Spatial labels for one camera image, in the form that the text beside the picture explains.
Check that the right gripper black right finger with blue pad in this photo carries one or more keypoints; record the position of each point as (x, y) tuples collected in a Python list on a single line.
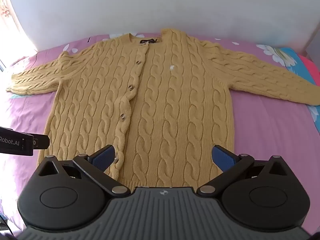
[(232, 167)]

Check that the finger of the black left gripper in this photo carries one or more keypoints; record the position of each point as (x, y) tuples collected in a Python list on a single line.
[(40, 141)]

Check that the yellow cable knit cardigan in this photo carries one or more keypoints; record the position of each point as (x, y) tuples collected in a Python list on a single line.
[(163, 103)]

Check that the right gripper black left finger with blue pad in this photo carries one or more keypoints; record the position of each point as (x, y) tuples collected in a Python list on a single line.
[(94, 166)]

